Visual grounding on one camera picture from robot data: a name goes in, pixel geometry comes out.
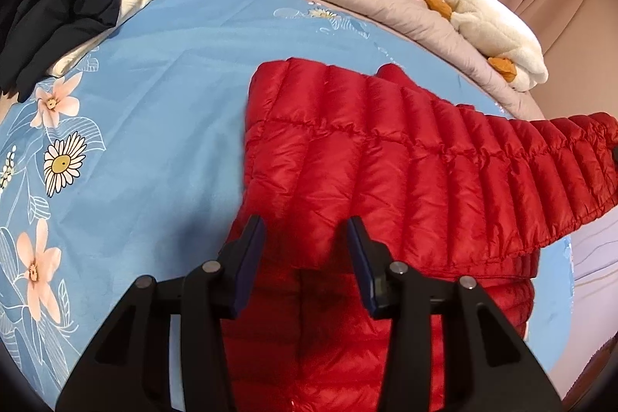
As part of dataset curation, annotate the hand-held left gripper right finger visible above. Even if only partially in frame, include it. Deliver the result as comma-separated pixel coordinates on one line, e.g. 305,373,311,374
346,216,564,412

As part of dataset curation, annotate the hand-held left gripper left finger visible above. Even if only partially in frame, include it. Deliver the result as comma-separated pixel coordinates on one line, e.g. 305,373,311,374
54,214,268,412

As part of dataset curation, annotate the red down jacket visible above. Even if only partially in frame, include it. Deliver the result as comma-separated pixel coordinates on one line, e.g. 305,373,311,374
219,56,618,412

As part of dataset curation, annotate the blue floral bed sheet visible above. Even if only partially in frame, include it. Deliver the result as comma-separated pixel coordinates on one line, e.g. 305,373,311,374
0,0,577,412

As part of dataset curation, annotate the white goose plush toy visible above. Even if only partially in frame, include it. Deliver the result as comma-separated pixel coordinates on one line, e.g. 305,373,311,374
365,0,550,93

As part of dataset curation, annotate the navy hoodie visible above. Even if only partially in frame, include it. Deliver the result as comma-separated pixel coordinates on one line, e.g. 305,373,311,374
0,0,158,105

